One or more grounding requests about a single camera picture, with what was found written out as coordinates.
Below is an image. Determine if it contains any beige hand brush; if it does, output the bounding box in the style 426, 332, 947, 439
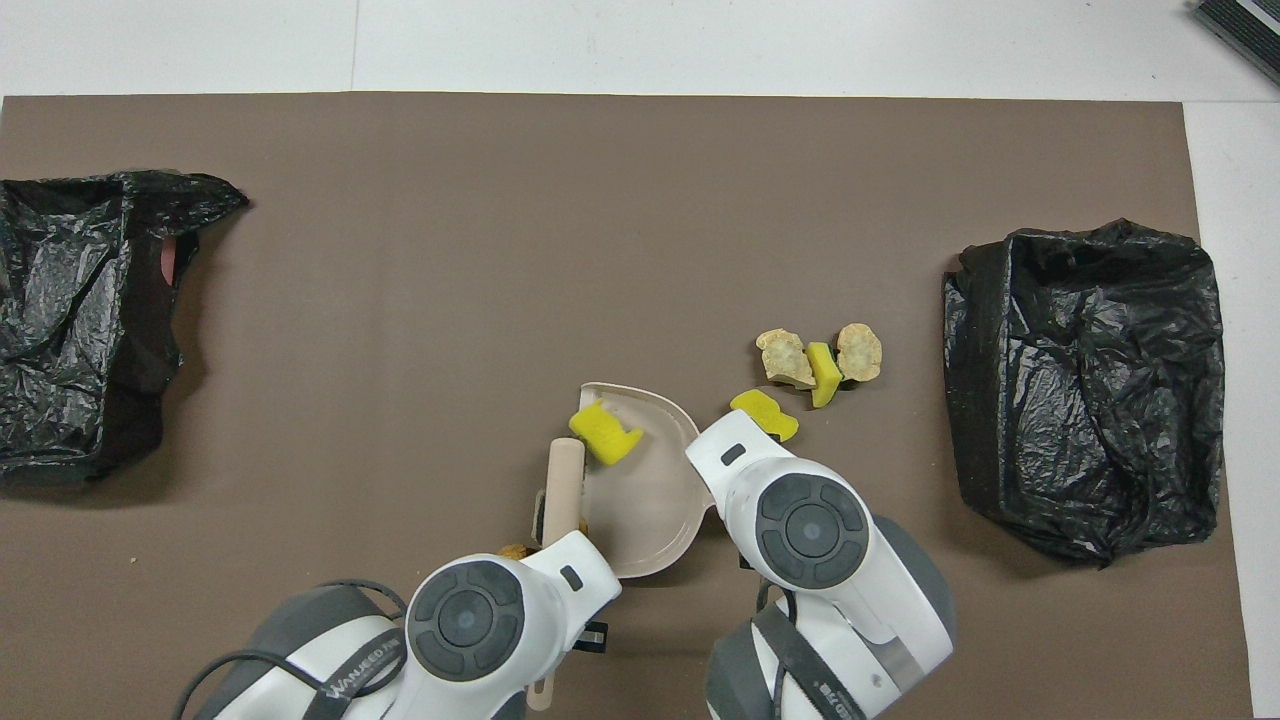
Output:
525, 438, 587, 713

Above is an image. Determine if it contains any small yellow green sponge piece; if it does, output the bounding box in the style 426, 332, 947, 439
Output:
806, 342, 846, 409

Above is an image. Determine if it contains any dark ribbed panel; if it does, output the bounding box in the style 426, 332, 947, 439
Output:
1193, 0, 1280, 86

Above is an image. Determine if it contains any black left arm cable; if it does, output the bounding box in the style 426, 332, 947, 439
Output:
175, 578, 411, 720

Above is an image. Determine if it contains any notched yellow sponge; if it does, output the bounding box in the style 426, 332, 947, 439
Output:
568, 399, 645, 467

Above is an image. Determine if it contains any beige plastic dustpan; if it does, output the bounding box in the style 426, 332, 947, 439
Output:
578, 381, 716, 579

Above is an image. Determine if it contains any brown table mat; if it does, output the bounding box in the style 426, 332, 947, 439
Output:
0, 92, 1253, 720

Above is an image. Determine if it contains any pale bread piece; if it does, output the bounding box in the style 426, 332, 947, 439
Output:
836, 322, 884, 384
755, 329, 817, 390

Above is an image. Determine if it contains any large yellow sponge chunk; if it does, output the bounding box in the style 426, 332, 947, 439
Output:
729, 388, 800, 444

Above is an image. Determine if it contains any black bag lined pink bin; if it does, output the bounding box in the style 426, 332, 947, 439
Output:
0, 168, 251, 488

